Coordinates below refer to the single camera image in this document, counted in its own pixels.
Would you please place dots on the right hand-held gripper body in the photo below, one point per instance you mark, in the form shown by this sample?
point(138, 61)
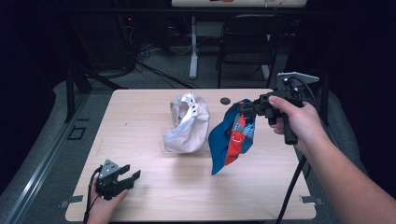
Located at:
point(289, 130)

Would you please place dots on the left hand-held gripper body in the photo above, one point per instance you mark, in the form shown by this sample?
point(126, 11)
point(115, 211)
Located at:
point(107, 185)

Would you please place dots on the blue cap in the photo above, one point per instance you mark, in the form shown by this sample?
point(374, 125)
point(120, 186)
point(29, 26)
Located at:
point(224, 143)

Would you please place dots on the white cap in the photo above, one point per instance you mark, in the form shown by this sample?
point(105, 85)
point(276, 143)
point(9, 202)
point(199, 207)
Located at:
point(190, 130)

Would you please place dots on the person's right hand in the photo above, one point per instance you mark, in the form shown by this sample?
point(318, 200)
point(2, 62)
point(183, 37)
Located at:
point(303, 121)

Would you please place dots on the person's left hand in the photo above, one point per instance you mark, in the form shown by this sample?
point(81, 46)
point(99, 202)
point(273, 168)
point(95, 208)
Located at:
point(104, 208)

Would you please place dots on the black table grommet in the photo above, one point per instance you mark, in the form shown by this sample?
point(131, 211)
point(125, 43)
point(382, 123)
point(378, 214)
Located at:
point(224, 101)

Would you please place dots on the black folding chair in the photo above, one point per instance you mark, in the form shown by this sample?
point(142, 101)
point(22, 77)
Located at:
point(249, 46)

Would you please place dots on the white desk leg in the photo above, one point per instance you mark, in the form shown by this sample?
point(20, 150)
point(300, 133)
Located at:
point(193, 59)

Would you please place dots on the grey table bracket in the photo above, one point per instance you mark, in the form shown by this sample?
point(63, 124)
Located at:
point(70, 200)
point(311, 199)

